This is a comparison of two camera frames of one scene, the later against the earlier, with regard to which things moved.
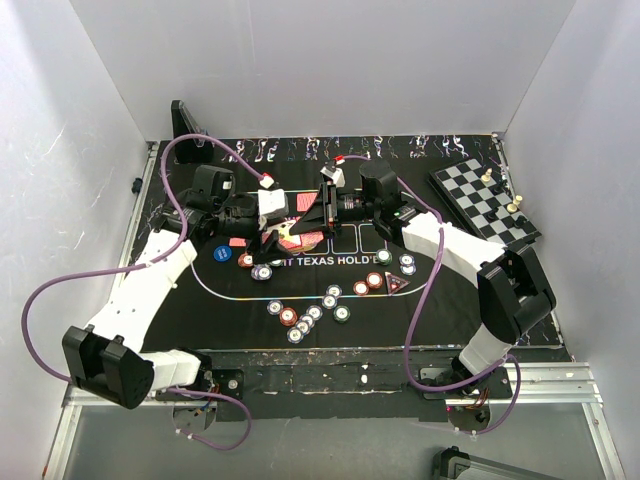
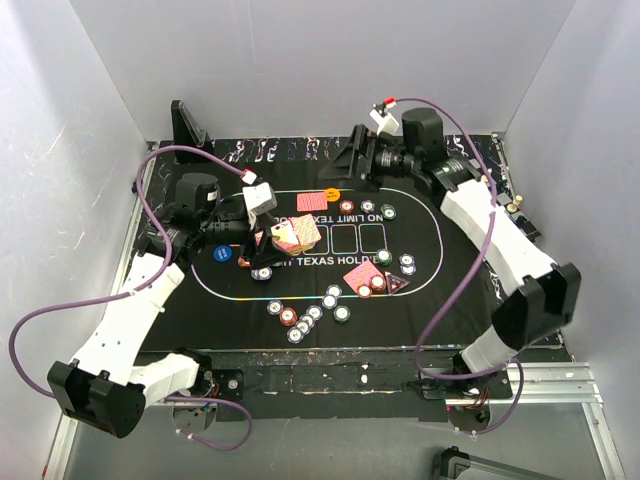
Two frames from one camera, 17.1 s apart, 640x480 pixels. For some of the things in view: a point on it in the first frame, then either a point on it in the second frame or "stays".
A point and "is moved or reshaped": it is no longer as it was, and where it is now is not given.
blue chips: x=261 y=271 stays
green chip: x=384 y=256 stays
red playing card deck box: x=301 y=241 stays
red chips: x=245 y=260 stays
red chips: x=373 y=280 is moved or reshaped
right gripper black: x=323 y=212 to x=342 y=167
